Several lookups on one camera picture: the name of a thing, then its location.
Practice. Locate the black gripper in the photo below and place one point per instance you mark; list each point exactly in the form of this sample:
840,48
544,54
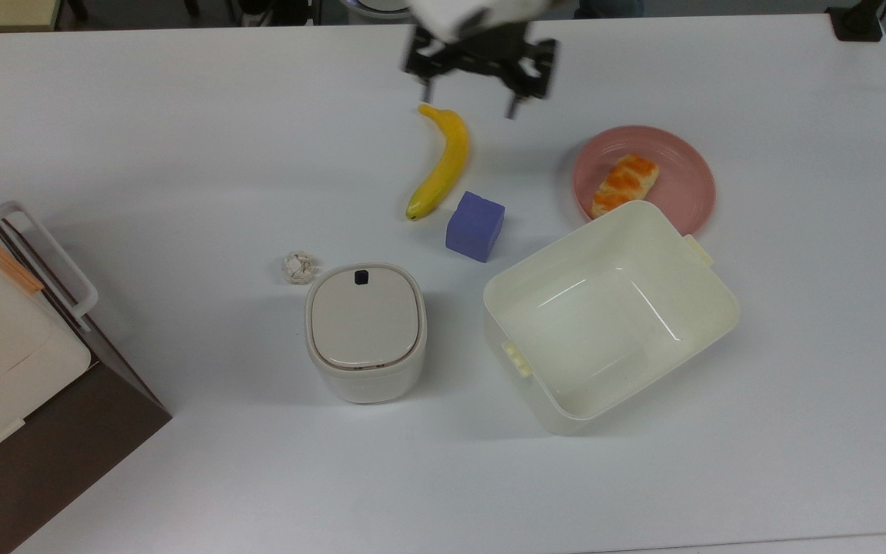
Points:
489,58

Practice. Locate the orange glazed bread loaf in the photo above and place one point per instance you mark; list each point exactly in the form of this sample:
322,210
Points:
625,183

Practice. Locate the pink plate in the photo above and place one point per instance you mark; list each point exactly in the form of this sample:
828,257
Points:
681,173

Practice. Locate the yellow banana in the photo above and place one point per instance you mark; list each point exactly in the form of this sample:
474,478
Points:
443,165

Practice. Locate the purple cube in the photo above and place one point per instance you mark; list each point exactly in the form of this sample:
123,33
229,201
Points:
475,227

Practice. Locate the small white crumpled ball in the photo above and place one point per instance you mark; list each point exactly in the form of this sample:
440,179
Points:
299,267

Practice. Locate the small beige lidded bin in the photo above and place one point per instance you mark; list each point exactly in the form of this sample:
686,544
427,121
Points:
364,331

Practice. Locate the white square plastic container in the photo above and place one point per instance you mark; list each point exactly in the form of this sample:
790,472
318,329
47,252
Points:
612,323

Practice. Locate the black stand base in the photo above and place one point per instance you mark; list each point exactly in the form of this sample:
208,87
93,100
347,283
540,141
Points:
858,19

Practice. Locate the dark brown storage box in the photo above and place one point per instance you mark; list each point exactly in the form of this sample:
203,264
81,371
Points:
51,454

